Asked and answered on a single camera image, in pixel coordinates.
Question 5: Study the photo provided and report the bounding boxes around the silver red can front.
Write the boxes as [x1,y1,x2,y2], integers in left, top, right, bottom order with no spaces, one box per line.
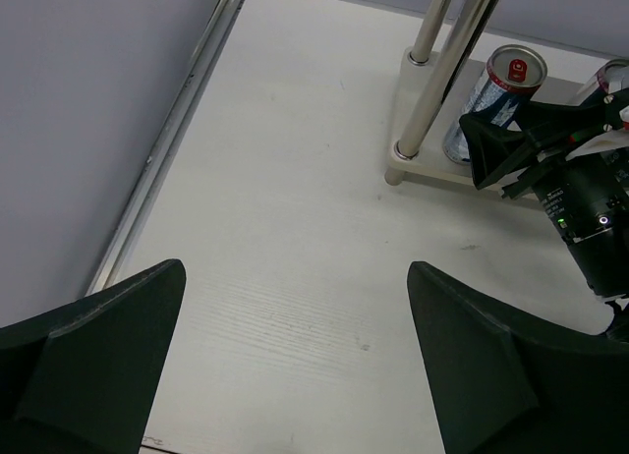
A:
[567,59,628,106]

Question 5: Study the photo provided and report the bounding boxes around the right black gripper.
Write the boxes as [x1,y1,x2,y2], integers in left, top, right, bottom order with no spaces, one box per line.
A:
[459,87,628,199]

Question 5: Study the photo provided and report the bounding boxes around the white two-tier shelf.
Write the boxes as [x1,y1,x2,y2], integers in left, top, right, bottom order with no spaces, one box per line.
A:
[384,0,629,199]

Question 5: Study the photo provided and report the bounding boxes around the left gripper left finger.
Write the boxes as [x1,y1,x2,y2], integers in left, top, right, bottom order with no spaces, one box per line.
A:
[1,259,187,453]

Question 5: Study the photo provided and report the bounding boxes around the silver red can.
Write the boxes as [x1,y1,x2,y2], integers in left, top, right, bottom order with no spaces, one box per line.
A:
[442,44,547,165]
[567,59,628,106]

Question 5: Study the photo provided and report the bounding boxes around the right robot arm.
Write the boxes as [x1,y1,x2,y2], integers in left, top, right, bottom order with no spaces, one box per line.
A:
[459,89,628,342]

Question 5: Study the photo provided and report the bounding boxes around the left metal table rail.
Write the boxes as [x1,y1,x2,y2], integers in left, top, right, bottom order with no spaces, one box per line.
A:
[86,0,244,295]

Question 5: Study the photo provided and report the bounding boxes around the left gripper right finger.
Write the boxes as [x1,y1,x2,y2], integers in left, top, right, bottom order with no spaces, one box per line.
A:
[407,261,628,453]

